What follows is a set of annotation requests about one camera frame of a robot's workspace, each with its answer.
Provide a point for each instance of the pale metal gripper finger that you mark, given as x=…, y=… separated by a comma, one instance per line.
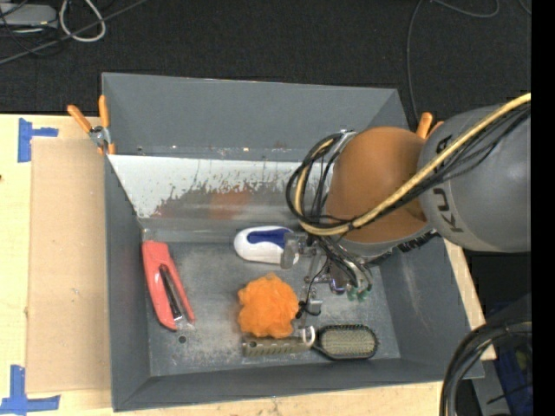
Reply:
x=313, y=307
x=289, y=251

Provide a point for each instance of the orange mesh bath sponge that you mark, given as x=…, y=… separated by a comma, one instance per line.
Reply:
x=266, y=306

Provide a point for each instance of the red stapler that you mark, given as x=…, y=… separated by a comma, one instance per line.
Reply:
x=157, y=275

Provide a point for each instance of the grey metal bin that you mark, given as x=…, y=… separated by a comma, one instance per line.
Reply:
x=243, y=119

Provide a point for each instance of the brown cardboard board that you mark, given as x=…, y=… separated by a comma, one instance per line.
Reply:
x=65, y=267

